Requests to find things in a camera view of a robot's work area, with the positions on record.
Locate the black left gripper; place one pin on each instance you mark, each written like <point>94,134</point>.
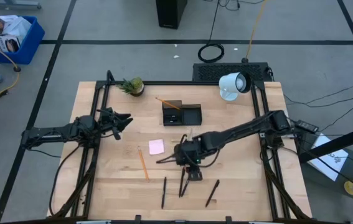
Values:
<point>107,123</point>

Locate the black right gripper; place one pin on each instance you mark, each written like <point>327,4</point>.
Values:
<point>188,154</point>

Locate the black ballpoint pen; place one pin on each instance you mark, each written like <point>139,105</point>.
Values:
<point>163,193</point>
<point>212,193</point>
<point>185,188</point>
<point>181,183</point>

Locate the pink sticky note pad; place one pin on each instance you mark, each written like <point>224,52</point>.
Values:
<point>156,147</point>

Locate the black binder clip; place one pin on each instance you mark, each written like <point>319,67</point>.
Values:
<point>172,118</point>

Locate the yellow wooden pencil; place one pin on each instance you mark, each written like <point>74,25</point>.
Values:
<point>168,103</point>
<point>143,164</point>

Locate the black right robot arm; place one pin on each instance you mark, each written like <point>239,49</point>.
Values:
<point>241,130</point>

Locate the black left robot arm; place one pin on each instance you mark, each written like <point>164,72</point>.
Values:
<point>54,132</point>

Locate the black mesh desk organizer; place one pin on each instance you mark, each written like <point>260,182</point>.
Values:
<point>191,116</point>

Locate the small potted green plant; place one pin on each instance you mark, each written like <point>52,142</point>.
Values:
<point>135,85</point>

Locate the white spot lamp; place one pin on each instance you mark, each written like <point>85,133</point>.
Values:
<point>230,85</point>

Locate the black computer tower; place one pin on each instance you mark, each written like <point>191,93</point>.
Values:
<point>171,14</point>

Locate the blue plastic bin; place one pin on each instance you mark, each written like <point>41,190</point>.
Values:
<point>30,46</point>

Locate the black power adapter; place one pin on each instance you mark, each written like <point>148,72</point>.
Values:
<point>307,126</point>

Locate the white printed paper sheet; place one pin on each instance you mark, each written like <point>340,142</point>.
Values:
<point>335,161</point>

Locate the white printed carton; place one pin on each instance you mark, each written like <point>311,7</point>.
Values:
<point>0,42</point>

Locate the black diagonal beam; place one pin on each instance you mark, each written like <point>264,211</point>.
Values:
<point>344,141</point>

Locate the black aluminium table frame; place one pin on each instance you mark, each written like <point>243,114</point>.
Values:
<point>163,83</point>

